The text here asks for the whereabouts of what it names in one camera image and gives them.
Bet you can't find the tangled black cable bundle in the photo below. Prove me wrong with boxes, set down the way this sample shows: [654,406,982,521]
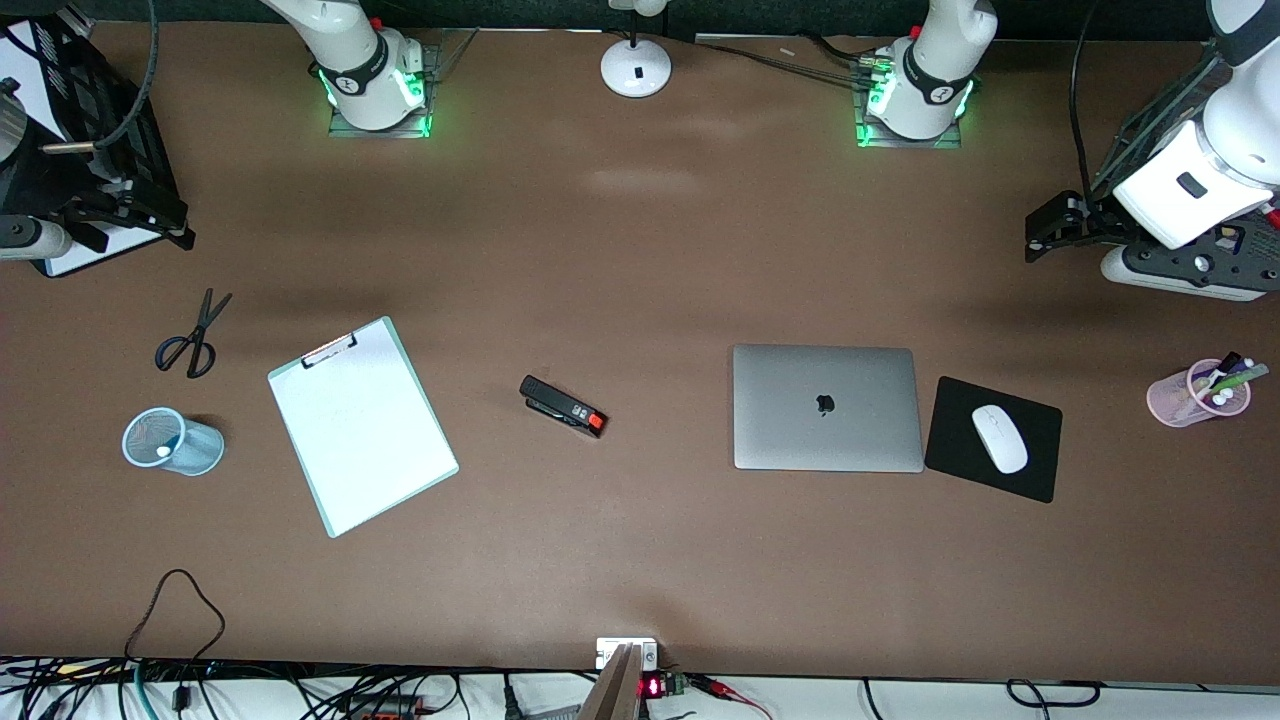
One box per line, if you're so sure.
[0,655,601,720]

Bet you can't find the silver laptop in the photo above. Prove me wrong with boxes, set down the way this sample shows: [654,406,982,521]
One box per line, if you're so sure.
[732,344,925,473]

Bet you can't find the white computer mouse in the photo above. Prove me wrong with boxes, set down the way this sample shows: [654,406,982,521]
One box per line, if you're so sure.
[971,404,1030,475]

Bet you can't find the thin black cable loop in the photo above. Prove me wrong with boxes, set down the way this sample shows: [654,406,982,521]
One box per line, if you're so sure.
[124,569,227,666]

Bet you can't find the white power box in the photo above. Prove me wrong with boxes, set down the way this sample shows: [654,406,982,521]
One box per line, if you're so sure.
[596,637,659,671]

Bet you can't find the black stapler orange tip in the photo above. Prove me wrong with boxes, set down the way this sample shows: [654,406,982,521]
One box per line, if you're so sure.
[519,375,609,439]

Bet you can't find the black wire mesh tray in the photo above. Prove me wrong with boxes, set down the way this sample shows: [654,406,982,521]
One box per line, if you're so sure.
[1090,40,1280,206]

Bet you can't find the pink translucent pen cup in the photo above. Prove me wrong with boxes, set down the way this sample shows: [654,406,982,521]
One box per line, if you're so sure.
[1146,358,1253,429]

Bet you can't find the red wire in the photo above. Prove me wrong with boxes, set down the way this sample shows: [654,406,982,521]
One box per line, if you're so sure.
[690,676,773,720]

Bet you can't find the black mouse pad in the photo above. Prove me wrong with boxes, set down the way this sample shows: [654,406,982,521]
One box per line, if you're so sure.
[924,376,1064,504]

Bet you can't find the black table cable bundle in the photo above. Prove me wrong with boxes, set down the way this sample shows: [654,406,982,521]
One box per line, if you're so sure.
[700,33,896,89]

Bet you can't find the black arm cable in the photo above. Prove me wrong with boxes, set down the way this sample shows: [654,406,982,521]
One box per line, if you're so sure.
[1070,0,1111,206]
[95,0,161,151]

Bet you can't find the metal base plate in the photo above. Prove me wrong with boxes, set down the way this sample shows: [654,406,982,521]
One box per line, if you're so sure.
[855,60,963,151]
[326,40,441,141]

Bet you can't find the white printer paper stack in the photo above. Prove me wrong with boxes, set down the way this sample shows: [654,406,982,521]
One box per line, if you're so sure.
[0,25,61,136]
[45,228,169,277]

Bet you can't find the black looped cable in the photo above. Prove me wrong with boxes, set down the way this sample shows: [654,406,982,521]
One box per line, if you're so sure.
[1005,679,1103,707]

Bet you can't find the black stacked letter tray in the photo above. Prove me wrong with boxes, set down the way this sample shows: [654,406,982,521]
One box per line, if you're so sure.
[0,15,196,279]

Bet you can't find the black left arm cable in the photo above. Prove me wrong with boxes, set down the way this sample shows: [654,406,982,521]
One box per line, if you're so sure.
[1070,0,1111,206]

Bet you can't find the blue mesh pen cup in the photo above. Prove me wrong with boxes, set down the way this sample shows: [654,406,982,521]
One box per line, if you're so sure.
[122,407,226,477]

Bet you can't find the blank white paper sheet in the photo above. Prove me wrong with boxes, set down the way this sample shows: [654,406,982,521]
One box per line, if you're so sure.
[270,322,456,534]

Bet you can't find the brown wooden post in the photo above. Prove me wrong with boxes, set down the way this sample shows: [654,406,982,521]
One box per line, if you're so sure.
[578,644,643,720]

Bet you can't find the mint green clipboard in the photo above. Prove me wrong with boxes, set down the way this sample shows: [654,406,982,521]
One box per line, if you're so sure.
[267,316,461,539]

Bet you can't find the white desk lamp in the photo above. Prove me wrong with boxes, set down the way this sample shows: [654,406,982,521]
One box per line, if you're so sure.
[600,0,673,99]

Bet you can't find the black blue-handled scissors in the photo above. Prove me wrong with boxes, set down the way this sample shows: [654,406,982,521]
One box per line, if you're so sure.
[154,288,234,380]

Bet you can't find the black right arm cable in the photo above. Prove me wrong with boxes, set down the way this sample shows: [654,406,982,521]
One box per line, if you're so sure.
[95,0,161,151]

